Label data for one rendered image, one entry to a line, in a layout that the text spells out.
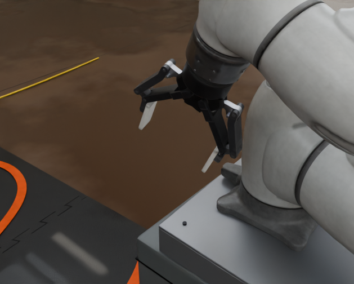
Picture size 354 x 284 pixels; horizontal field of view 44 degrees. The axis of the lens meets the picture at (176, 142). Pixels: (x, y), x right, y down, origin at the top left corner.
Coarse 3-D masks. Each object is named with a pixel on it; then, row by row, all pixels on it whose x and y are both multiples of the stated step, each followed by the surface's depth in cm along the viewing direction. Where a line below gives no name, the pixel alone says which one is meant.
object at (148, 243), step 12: (168, 216) 92; (156, 228) 89; (144, 240) 86; (156, 240) 86; (144, 252) 87; (156, 252) 84; (144, 264) 88; (156, 264) 85; (168, 264) 82; (180, 264) 81; (144, 276) 91; (156, 276) 87; (168, 276) 84; (180, 276) 81; (192, 276) 79
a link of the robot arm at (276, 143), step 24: (264, 96) 69; (264, 120) 68; (288, 120) 66; (264, 144) 70; (288, 144) 66; (312, 144) 64; (264, 168) 71; (288, 168) 66; (264, 192) 75; (288, 192) 68
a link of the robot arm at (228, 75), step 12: (192, 36) 57; (192, 48) 57; (204, 48) 55; (192, 60) 58; (204, 60) 56; (216, 60) 55; (228, 60) 55; (240, 60) 55; (204, 72) 58; (216, 72) 57; (228, 72) 57; (240, 72) 58
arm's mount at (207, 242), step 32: (224, 192) 87; (160, 224) 80; (192, 224) 80; (224, 224) 80; (192, 256) 77; (224, 256) 74; (256, 256) 74; (288, 256) 74; (320, 256) 74; (352, 256) 74
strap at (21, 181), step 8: (8, 168) 242; (16, 168) 242; (16, 176) 236; (24, 184) 230; (24, 192) 224; (16, 200) 219; (16, 208) 213; (8, 216) 208; (0, 224) 204; (0, 232) 199; (136, 264) 183; (136, 272) 179; (136, 280) 176
